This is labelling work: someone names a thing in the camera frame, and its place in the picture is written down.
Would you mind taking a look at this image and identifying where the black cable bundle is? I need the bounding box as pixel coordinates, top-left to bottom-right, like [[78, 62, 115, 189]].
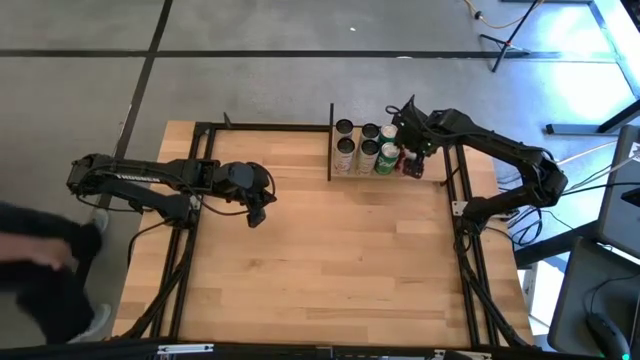
[[119, 218, 201, 342], [452, 219, 531, 349]]

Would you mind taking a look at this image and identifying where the red Coca-Cola can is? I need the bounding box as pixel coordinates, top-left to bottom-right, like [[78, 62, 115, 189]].
[[398, 148, 417, 175]]

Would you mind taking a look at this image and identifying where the grey desk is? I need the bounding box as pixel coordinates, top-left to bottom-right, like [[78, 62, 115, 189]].
[[547, 234, 640, 360]]

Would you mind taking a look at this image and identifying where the grey flat panel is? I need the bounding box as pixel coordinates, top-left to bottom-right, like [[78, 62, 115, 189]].
[[597, 124, 640, 261]]

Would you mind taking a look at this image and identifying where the black desk leg bar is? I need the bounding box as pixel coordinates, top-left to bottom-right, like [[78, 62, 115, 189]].
[[544, 97, 640, 136], [514, 219, 601, 269]]

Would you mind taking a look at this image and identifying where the white Celsius can orange print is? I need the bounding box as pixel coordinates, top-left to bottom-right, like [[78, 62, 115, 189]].
[[356, 138, 381, 176]]

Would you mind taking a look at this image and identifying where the green Sprite can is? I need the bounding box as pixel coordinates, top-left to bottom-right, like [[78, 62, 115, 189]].
[[377, 123, 400, 146], [373, 141, 401, 176]]

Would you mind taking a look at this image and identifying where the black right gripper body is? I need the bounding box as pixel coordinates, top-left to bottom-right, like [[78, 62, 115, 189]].
[[392, 97, 444, 157]]

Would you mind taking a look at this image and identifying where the black tripod stand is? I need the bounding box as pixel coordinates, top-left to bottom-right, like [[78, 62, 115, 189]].
[[478, 0, 546, 74]]

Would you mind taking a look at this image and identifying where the person's hand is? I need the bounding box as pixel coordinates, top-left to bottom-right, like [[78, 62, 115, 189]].
[[0, 233, 74, 271]]

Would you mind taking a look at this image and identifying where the white shoe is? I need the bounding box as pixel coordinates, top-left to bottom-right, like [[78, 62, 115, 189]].
[[91, 208, 110, 236], [67, 302, 114, 345]]

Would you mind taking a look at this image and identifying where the wooden shelf black frame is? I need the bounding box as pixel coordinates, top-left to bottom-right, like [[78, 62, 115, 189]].
[[327, 102, 451, 184]]

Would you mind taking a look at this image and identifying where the yellow cable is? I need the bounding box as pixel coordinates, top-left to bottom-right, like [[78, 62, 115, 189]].
[[462, 0, 544, 30]]

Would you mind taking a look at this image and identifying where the black computer mouse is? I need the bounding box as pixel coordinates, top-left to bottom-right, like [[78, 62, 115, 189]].
[[585, 312, 632, 360]]

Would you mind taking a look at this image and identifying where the white Celsius can red print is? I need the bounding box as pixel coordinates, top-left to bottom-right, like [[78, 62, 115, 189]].
[[333, 137, 357, 176]]

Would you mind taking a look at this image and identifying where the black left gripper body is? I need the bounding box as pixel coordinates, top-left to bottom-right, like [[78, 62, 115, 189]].
[[213, 160, 276, 207]]

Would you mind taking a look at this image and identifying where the person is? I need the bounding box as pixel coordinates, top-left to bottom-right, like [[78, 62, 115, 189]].
[[0, 199, 114, 346]]

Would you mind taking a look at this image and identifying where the black aluminium table frame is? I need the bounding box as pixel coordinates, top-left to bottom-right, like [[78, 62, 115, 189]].
[[119, 121, 531, 351]]

